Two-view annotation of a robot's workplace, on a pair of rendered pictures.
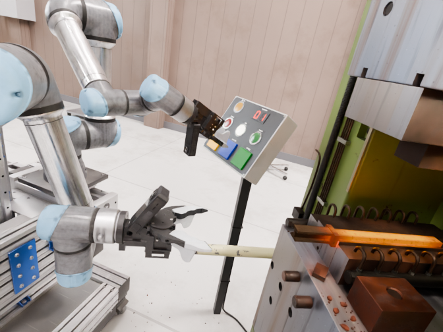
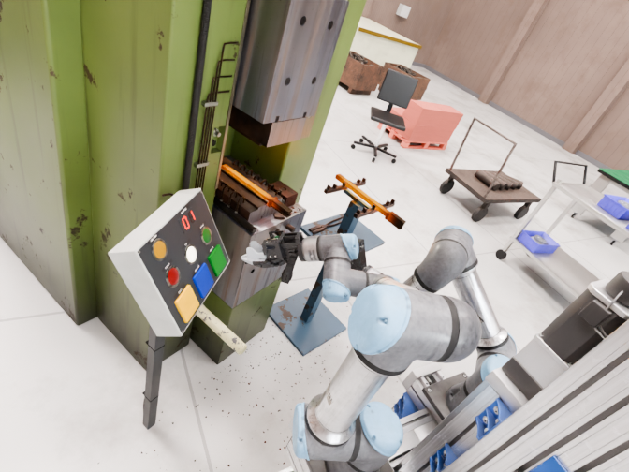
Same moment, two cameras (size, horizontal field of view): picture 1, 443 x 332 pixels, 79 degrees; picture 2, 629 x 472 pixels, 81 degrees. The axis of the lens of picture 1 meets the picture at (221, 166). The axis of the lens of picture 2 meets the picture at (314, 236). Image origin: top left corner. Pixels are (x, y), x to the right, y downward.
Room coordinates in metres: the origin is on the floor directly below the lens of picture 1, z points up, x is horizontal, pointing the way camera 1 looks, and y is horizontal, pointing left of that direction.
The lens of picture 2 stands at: (1.54, 0.63, 1.84)
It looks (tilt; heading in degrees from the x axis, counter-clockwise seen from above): 35 degrees down; 214
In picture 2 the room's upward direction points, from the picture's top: 21 degrees clockwise
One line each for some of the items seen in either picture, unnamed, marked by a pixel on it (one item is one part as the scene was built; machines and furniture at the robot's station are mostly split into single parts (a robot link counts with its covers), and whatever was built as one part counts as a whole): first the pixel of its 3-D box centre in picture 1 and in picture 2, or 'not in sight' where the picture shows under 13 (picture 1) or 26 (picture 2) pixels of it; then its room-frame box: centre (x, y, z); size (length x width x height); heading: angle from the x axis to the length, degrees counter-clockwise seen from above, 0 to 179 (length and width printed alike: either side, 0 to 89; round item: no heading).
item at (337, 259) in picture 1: (394, 246); (231, 184); (0.63, -0.51, 0.96); 0.42 x 0.20 x 0.09; 100
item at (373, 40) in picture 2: not in sight; (358, 41); (-7.37, -6.44, 0.48); 2.55 x 2.06 x 0.96; 74
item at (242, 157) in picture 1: (241, 159); (216, 260); (0.98, -0.07, 1.01); 0.07 x 0.05 x 0.07; 35
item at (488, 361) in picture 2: not in sight; (494, 379); (0.45, 0.73, 0.98); 0.13 x 0.12 x 0.14; 18
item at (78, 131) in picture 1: (65, 136); (372, 435); (0.94, 0.60, 0.98); 0.13 x 0.12 x 0.14; 141
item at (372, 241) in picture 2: not in sight; (343, 235); (0.06, -0.20, 0.73); 0.40 x 0.30 x 0.02; 0
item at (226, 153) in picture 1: (228, 149); (202, 280); (1.06, -0.01, 1.01); 0.07 x 0.05 x 0.07; 35
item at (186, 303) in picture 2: (215, 141); (185, 303); (1.14, 0.04, 1.01); 0.07 x 0.05 x 0.07; 35
